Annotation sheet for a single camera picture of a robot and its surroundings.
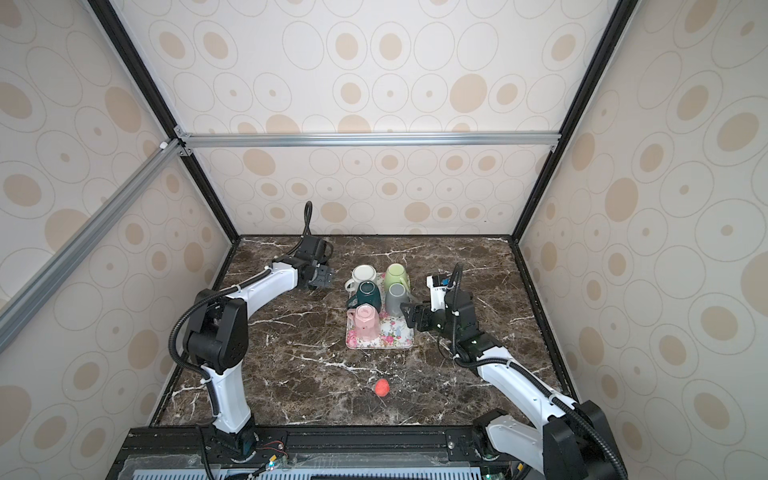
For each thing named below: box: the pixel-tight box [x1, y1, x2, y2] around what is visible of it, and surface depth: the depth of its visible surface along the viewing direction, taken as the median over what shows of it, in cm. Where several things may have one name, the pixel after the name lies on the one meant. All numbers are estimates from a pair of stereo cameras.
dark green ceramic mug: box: [346, 281, 382, 313], surface depth 94 cm
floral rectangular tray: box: [346, 272, 414, 350], surface depth 94 cm
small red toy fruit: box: [374, 378, 391, 397], surface depth 82 cm
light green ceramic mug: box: [385, 263, 411, 293], surface depth 99 cm
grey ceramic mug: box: [385, 282, 410, 317], surface depth 94 cm
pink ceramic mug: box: [347, 303, 381, 342], surface depth 88 cm
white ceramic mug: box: [344, 264, 380, 299], surface depth 102 cm
